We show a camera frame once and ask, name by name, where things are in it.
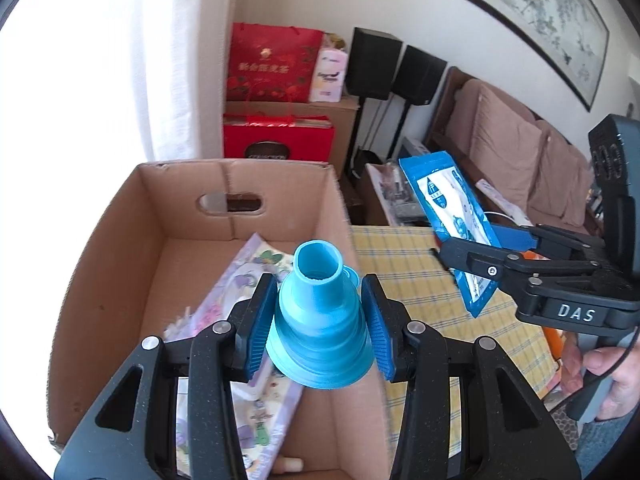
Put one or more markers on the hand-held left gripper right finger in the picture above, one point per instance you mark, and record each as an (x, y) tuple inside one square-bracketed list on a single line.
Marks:
[(378, 330)]

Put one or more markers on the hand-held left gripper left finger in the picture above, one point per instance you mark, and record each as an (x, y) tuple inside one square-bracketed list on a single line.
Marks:
[(257, 340)]

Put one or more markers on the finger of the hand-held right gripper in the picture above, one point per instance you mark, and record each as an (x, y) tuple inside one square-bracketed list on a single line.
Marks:
[(515, 237), (475, 260)]

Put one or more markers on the blue collapsible funnel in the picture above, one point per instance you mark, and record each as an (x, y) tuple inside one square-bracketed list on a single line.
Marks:
[(315, 325)]

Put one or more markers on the blue printed packet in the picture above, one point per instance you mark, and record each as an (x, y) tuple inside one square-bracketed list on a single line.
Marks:
[(450, 200)]

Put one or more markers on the purple printed plastic bag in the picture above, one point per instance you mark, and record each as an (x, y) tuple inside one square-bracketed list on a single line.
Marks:
[(265, 420)]

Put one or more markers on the large cardboard box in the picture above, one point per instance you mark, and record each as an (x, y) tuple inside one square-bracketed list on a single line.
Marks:
[(125, 240)]

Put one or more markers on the person's right forearm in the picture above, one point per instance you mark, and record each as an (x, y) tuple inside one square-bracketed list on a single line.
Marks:
[(610, 450)]

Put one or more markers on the person's right hand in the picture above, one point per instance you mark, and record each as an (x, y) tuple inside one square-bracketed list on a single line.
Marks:
[(627, 380)]

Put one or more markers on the yellow plaid tablecloth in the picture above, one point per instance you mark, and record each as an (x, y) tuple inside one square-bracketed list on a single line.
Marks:
[(410, 260)]

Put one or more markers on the brown sofa cushion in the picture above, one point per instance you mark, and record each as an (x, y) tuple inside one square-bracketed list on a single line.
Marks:
[(560, 175), (505, 150), (465, 110)]

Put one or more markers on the orange plastic tool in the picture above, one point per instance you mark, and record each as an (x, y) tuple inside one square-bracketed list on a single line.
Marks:
[(555, 345)]

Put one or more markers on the small beige cylinder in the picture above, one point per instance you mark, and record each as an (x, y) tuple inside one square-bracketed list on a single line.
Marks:
[(289, 464)]

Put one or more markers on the wooden sofa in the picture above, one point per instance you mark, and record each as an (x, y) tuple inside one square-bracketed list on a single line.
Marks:
[(442, 110)]

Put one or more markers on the black speaker stand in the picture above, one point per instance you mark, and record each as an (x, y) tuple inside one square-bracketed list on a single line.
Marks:
[(399, 130), (364, 125)]

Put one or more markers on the black speaker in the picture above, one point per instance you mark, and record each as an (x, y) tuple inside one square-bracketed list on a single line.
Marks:
[(372, 62), (420, 77)]

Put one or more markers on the red gift box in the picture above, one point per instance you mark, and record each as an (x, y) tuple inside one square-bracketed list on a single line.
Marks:
[(280, 137)]

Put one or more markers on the framed ink painting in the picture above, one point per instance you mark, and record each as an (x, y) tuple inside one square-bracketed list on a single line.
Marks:
[(540, 5)]

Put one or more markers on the small white pink bag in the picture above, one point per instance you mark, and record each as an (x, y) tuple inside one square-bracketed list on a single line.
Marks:
[(327, 70)]

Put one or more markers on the red gift bag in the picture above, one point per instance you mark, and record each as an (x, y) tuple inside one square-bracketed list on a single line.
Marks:
[(275, 60)]

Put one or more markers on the white sheer curtain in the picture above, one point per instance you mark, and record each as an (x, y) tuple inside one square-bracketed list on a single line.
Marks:
[(100, 85)]

